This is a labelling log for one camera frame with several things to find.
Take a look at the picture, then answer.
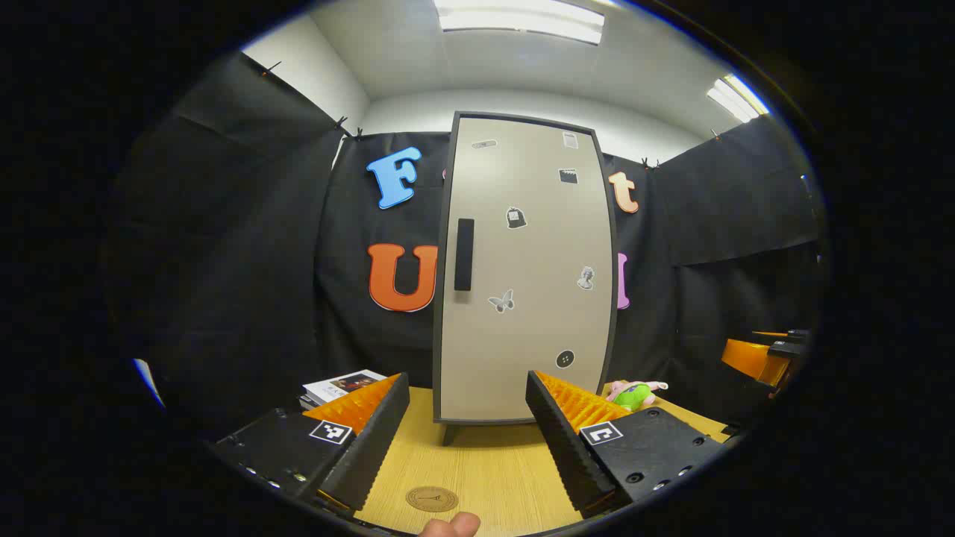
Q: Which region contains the ceiling light panel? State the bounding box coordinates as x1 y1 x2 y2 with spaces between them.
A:
434 0 605 45
707 73 769 124

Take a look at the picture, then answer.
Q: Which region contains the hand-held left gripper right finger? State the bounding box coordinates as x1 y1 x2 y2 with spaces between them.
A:
526 370 728 519

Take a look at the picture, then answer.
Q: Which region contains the black cabinet door handle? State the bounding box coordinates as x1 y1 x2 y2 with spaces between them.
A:
454 218 476 292

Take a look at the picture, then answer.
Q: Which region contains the dark grey cabinet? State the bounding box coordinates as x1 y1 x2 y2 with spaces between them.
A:
431 110 621 447

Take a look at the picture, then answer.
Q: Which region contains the black backdrop cloth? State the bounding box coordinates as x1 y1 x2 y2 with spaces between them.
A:
104 52 825 441

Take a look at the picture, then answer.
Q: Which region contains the beige cabinet door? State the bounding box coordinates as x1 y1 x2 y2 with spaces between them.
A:
433 112 620 426

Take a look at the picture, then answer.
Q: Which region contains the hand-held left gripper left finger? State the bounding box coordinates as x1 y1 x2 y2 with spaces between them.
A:
211 371 411 515

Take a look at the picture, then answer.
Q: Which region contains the round brown coaster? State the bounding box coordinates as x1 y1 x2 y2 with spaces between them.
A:
405 486 460 513

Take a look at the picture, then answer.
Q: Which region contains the green and pink plush toy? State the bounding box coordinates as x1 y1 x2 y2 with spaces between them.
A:
603 380 670 412

